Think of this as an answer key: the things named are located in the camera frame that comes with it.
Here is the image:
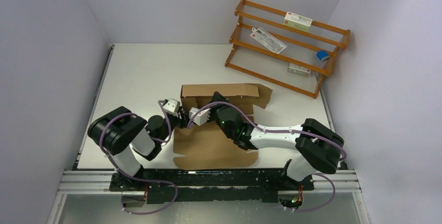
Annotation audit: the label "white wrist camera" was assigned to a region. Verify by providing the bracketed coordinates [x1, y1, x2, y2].
[163, 98, 180, 115]
[189, 107, 210, 126]

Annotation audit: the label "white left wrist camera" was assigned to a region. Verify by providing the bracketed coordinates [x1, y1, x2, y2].
[163, 98, 180, 115]

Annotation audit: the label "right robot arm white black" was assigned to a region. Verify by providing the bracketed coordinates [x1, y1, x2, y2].
[204, 92, 347, 190]

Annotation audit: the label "orange wooden shelf rack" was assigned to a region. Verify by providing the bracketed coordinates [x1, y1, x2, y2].
[225, 0, 351, 98]

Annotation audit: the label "aluminium frame rails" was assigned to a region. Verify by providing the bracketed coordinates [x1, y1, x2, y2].
[48, 170, 371, 223]

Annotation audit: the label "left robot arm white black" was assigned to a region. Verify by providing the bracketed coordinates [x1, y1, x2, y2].
[87, 106, 189, 191]

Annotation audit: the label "green white small box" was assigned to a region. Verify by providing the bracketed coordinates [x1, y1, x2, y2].
[283, 11, 313, 32]

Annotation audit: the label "brown cardboard box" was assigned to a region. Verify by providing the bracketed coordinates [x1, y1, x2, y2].
[173, 83, 273, 170]

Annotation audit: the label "small white box lower shelf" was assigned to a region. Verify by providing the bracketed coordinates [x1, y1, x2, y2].
[288, 63, 311, 77]

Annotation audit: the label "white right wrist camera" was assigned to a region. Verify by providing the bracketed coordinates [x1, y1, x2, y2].
[189, 107, 210, 126]

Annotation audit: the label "blue white eraser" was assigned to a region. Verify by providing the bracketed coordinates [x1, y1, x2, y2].
[316, 50, 331, 62]

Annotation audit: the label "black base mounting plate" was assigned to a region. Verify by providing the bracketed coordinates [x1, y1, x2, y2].
[109, 168, 314, 204]

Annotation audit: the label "clear plastic packaged item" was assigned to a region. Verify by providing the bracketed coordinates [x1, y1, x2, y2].
[250, 27, 287, 54]

